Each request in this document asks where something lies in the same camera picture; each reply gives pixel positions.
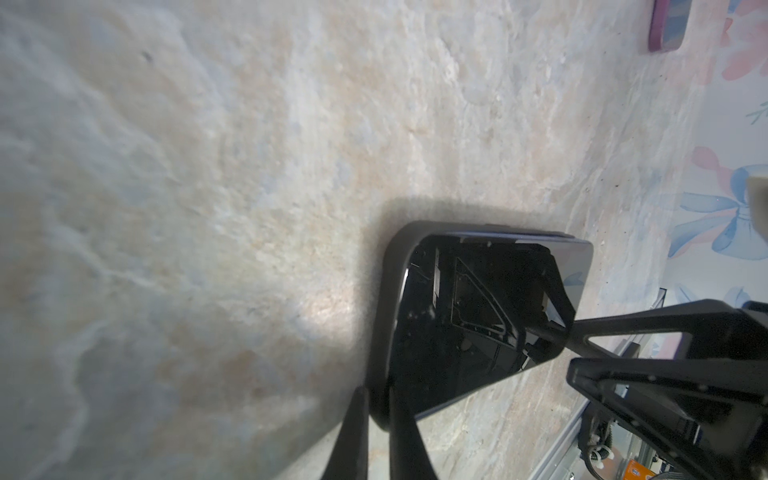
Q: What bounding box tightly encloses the black phone case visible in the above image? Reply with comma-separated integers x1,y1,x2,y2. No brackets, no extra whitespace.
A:
365,219,577,432

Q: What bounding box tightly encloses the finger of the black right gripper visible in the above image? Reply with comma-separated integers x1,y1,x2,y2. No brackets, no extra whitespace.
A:
567,358,767,479
533,299,767,360

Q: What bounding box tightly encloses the pink edged phone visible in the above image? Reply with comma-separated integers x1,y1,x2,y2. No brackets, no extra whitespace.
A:
648,0,693,53

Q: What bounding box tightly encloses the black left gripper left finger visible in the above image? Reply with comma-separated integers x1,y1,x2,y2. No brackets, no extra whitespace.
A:
321,386,369,480

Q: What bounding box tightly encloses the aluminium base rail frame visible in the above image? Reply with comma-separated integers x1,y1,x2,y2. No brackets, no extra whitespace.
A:
527,287,673,480

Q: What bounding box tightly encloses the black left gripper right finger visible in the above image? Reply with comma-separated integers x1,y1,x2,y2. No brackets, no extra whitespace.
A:
389,389,438,480

